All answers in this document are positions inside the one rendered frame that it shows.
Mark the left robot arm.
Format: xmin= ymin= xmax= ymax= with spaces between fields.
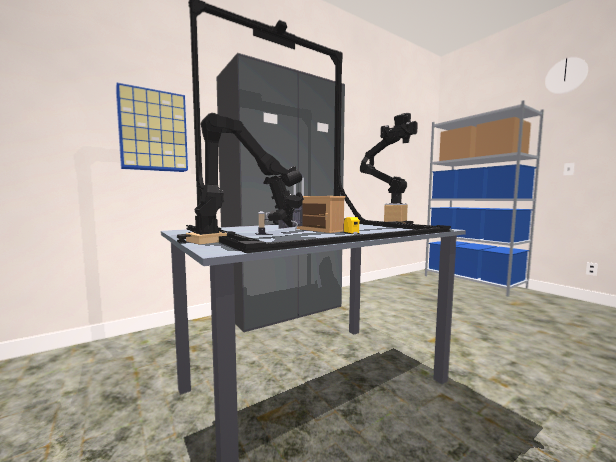
xmin=360 ymin=113 xmax=411 ymax=204

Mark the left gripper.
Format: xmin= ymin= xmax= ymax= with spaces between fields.
xmin=380 ymin=121 xmax=418 ymax=139

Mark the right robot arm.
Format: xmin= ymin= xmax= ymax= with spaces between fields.
xmin=193 ymin=113 xmax=304 ymax=234

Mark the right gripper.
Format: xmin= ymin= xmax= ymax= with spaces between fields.
xmin=268 ymin=190 xmax=295 ymax=227

